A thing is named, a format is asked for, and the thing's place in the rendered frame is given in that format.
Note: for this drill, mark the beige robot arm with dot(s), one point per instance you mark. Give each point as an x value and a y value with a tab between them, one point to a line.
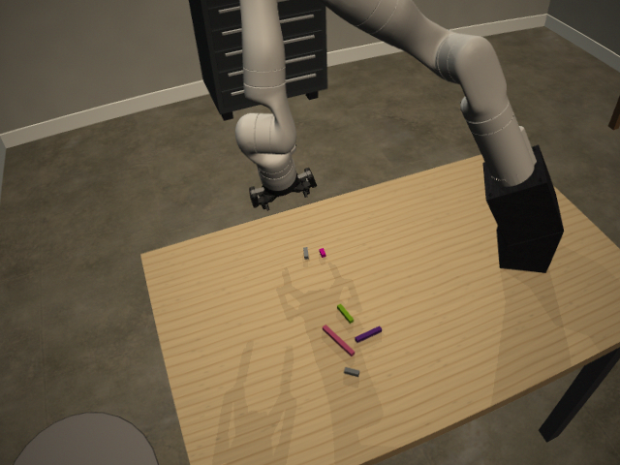
468	60

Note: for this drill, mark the purple rod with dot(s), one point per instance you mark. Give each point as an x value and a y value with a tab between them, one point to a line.
368	334

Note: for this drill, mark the lime green rod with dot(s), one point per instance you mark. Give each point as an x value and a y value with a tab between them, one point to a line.
345	313

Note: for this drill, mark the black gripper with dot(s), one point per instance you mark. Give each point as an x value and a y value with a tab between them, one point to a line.
305	179

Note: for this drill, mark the pink rod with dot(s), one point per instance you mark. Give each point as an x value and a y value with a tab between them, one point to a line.
338	340

